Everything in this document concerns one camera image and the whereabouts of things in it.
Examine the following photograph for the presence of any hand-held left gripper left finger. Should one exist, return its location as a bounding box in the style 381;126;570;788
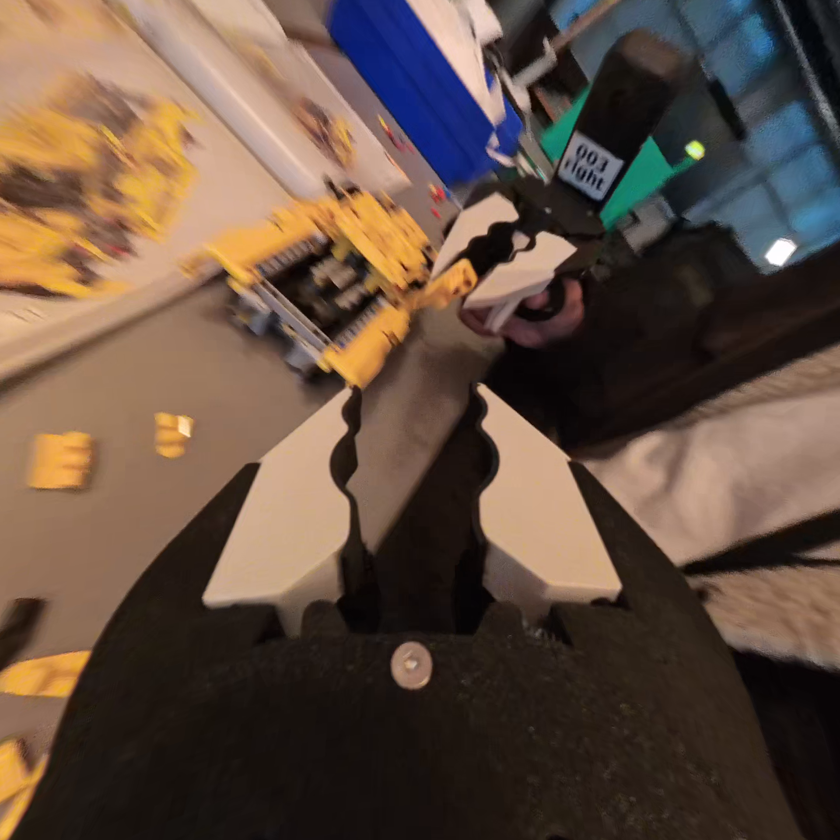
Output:
202;387;365;634

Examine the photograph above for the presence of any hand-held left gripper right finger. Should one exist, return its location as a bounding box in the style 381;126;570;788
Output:
469;382;623;626

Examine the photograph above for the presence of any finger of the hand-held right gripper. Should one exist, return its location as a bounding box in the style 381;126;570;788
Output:
430;192;527;280
461;231;580;311

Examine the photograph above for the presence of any yellow brick model car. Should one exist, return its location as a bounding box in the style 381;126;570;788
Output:
180;187;479;388

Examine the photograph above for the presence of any pile of small yellow bricks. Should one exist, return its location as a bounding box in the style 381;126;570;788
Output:
0;412;194;821

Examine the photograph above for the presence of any instruction booklet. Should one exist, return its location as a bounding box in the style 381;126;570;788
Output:
0;0;411;382

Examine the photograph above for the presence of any person's right forearm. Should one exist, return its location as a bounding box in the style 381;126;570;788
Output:
486;223;840;454

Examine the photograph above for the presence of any person's right hand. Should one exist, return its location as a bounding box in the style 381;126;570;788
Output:
458;279;586;350

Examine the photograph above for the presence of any pile of small coloured bricks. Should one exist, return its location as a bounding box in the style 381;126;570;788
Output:
377;115;450;217

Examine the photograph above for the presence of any green plastic bin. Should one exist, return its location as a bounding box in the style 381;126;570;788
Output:
539;85;706;231

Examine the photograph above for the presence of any black dotted rubber mat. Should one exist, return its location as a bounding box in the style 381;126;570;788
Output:
371;387;500;634

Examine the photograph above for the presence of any blue plastic bin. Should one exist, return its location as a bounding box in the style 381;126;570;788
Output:
326;0;526;188

